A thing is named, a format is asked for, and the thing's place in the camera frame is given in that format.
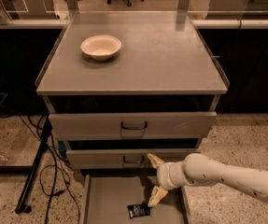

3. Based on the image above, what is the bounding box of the white paper bowl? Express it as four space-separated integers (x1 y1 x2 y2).
80 35 122 62

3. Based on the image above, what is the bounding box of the bottom grey open drawer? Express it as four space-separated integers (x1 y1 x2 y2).
79 169 191 224

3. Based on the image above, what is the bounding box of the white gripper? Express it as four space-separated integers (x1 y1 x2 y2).
147 153 192 207

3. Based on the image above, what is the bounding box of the top grey drawer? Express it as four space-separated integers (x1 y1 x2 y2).
49 112 217 141

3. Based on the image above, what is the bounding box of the dark blue rxbar wrapper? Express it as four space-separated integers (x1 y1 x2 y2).
127 203 150 218

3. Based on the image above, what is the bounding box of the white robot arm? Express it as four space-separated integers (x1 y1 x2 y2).
148 153 268 207

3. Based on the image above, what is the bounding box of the black tripod leg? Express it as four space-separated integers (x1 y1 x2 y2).
15 119 51 214

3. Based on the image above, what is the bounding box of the white horizontal rail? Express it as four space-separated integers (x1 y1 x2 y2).
4 20 268 29

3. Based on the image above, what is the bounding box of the grey drawer cabinet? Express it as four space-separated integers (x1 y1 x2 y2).
35 11 230 224

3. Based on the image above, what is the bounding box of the middle grey drawer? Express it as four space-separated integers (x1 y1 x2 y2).
66 148 200 169

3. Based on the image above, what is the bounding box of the black floor cable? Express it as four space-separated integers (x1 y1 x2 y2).
18 114 81 224

